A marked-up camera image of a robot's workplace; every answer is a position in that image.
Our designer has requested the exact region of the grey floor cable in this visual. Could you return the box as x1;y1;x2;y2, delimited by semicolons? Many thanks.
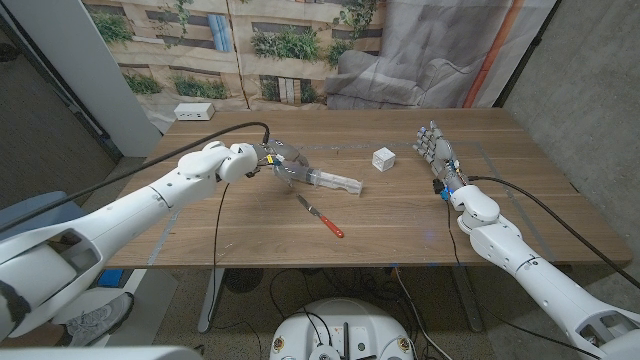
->
393;267;441;360

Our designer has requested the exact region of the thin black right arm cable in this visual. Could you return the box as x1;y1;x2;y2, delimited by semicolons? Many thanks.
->
444;198;604;360

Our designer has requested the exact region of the grey sneaker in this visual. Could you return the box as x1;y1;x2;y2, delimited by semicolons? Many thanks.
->
64;292;135;348

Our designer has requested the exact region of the blue grey upholstered seat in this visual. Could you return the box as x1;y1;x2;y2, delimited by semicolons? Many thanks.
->
0;190;69;226

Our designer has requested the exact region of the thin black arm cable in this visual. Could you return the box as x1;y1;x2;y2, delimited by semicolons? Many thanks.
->
444;198;604;360
207;182;264;359

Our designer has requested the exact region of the white table leg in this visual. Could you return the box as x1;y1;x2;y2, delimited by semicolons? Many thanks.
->
452;265;484;334
197;268;226;335

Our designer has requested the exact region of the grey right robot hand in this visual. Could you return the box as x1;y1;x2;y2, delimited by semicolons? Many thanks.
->
412;119;471;202

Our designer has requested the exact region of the white column panel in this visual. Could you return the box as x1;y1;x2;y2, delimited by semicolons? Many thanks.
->
2;0;164;159

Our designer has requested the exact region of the white cube block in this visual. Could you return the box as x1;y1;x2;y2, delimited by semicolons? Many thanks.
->
371;146;397;173

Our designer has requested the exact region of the white power strip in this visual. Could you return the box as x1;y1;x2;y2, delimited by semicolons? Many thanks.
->
173;102;216;122

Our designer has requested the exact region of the clear plastic syringe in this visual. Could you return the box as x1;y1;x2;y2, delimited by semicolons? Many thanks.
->
272;158;364;196

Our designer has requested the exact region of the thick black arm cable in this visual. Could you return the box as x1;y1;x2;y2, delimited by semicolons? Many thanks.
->
468;174;640;291
0;121;272;234

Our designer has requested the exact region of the white robot torso base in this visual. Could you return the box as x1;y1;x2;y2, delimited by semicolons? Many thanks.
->
268;297;415;360

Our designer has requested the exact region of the red handled knife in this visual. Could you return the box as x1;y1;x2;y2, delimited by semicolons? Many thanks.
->
295;193;346;240

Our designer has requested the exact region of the black round floor object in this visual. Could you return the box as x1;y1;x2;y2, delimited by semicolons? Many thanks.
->
223;268;265;295

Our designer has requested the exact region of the printed fabric backdrop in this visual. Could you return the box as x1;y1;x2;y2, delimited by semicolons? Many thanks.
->
82;0;559;134

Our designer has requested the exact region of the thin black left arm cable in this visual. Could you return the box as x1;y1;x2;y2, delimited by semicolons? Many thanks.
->
207;182;264;359

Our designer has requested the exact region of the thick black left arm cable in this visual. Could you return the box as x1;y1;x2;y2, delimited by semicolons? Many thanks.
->
0;121;272;234

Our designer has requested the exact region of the black backdrop stand pole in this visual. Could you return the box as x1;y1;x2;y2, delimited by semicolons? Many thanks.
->
492;0;564;109

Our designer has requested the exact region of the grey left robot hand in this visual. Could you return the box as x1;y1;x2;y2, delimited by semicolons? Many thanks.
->
249;138;311;189

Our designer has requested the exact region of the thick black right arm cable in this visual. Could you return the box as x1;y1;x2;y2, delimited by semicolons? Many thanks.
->
468;174;640;291

